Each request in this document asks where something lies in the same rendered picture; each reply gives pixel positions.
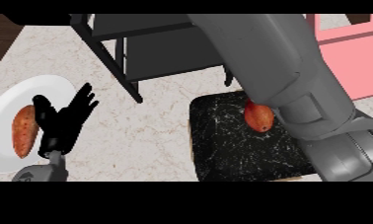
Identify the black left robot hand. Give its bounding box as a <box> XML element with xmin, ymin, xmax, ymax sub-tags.
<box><xmin>31</xmin><ymin>82</ymin><xmax>100</xmax><ymax>160</ymax></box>

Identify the dark grey tiered shelf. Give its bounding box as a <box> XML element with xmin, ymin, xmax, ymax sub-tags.
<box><xmin>68</xmin><ymin>13</ymin><xmax>236</xmax><ymax>105</ymax></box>

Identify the black marble tray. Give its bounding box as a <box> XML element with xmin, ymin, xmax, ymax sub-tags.
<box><xmin>187</xmin><ymin>90</ymin><xmax>317</xmax><ymax>183</ymax></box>

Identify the white round plate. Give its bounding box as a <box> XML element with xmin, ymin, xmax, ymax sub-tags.
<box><xmin>0</xmin><ymin>74</ymin><xmax>78</xmax><ymax>174</ymax></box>

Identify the orange sweet potato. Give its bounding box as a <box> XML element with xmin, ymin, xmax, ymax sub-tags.
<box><xmin>10</xmin><ymin>104</ymin><xmax>41</xmax><ymax>160</ymax></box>

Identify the pink box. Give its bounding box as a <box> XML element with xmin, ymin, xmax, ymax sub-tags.
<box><xmin>305</xmin><ymin>13</ymin><xmax>373</xmax><ymax>102</ymax></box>

